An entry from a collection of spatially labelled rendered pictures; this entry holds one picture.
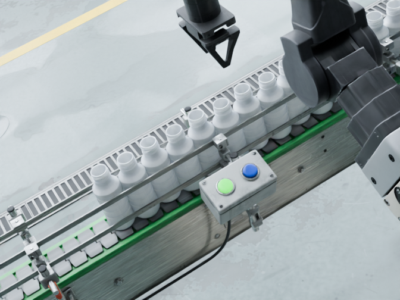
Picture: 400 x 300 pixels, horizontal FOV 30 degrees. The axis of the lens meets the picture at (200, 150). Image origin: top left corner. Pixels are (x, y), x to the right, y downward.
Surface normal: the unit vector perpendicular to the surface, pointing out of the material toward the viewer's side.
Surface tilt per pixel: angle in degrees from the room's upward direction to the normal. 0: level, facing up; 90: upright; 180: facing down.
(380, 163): 90
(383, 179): 90
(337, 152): 90
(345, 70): 30
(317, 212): 0
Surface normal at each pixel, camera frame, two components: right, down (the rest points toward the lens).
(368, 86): -0.17, -0.23
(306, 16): -0.87, 0.32
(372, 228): -0.24, -0.71
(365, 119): -0.68, 0.21
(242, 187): -0.06, -0.49
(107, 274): 0.48, 0.51
